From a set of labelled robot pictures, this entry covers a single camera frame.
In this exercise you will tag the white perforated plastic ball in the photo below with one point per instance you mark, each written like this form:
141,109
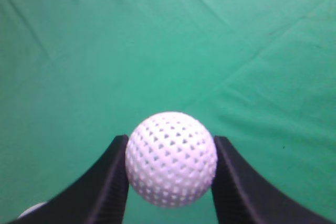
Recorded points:
170,159

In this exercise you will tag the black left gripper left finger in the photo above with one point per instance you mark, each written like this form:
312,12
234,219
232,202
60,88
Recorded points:
98,196

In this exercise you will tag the green table cloth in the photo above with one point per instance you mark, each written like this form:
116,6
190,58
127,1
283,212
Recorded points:
77,73

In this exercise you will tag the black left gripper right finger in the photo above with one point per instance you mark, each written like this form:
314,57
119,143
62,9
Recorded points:
242,195

